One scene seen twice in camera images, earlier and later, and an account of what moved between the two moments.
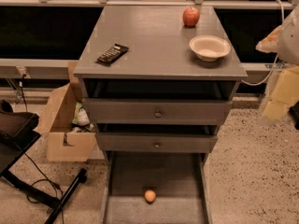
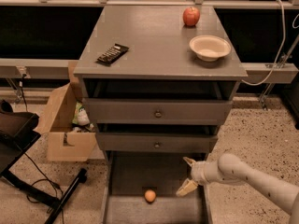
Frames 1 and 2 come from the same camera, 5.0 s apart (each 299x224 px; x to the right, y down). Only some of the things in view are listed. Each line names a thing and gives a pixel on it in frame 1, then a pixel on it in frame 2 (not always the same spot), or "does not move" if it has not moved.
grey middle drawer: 155,142 does not move
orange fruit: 149,195 does not move
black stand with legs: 18,132 does not move
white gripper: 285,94 → 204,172
